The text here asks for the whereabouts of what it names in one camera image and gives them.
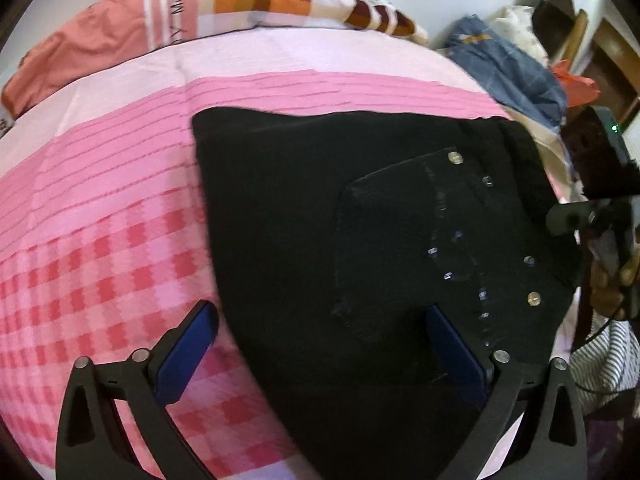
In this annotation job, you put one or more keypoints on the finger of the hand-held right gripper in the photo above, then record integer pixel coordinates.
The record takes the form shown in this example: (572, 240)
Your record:
(565, 217)

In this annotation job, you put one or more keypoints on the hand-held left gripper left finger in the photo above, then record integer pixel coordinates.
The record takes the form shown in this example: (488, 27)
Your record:
(187, 350)

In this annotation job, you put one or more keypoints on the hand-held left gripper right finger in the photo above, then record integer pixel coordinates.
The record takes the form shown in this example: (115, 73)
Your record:
(457, 360)

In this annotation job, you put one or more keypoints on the black pants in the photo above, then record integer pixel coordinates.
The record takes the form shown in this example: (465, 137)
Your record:
(325, 210)

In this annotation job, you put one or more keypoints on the person's right hand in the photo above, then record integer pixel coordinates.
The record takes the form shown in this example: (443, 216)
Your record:
(612, 292)

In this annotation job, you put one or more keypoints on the orange cloth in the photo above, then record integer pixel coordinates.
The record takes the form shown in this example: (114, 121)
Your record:
(580, 87)

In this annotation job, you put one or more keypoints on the wooden furniture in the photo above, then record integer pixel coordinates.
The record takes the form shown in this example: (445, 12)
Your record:
(612, 42)

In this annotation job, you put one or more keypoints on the blue denim cloth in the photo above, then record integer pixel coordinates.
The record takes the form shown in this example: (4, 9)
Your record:
(510, 75)

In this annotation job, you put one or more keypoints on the grey striped cloth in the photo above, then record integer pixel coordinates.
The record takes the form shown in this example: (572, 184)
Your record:
(607, 360)

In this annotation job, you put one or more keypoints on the pink checked blanket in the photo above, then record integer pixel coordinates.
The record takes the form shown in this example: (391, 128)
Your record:
(125, 210)

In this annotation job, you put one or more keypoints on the cream cloth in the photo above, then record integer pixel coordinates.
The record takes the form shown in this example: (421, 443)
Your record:
(517, 22)

